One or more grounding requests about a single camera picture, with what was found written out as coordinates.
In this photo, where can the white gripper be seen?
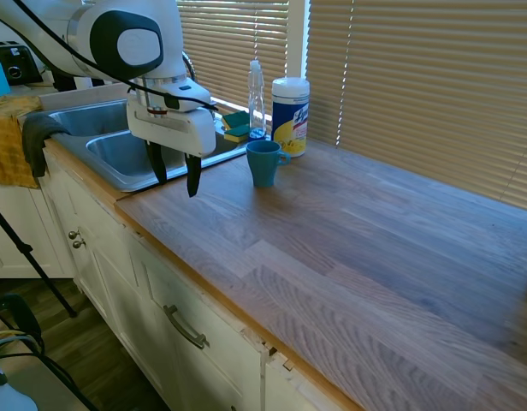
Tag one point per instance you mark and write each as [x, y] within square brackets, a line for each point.
[178, 128]

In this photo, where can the teal ceramic mug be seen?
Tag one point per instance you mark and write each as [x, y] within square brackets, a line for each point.
[262, 164]

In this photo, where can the stainless steel double sink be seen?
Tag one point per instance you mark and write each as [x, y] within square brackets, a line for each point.
[114, 154]

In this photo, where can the green yellow sponge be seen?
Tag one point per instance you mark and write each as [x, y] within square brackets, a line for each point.
[235, 120]
[237, 135]

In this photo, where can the clear dish soap bottle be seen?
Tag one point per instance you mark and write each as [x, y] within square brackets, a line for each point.
[257, 103]

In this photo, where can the metal cabinet knob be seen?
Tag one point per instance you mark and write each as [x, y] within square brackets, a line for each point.
[73, 234]
[78, 244]

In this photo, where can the Lysol wipes canister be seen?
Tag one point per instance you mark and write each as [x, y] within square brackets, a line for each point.
[290, 115]

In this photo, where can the white kitchen cabinet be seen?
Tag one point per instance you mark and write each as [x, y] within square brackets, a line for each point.
[131, 291]

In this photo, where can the narrow beige window blind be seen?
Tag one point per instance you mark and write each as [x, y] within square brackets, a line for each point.
[233, 47]

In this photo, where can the black box on counter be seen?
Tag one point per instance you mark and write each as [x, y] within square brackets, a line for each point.
[63, 82]

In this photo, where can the grey dish cloth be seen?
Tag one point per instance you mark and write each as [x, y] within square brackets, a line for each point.
[34, 137]

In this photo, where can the black tripod leg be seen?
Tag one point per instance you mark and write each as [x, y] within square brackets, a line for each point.
[28, 257]

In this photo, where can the yellow towel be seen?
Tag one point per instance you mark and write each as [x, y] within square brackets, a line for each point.
[4, 141]

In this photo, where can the black toaster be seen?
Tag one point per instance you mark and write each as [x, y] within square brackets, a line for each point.
[15, 64]

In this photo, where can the black padded stand part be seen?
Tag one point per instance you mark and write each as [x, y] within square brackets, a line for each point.
[19, 312]

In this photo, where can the wide beige window blind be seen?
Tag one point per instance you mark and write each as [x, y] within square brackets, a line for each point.
[426, 85]

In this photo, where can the white rounded plastic object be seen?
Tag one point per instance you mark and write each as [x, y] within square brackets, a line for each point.
[7, 394]

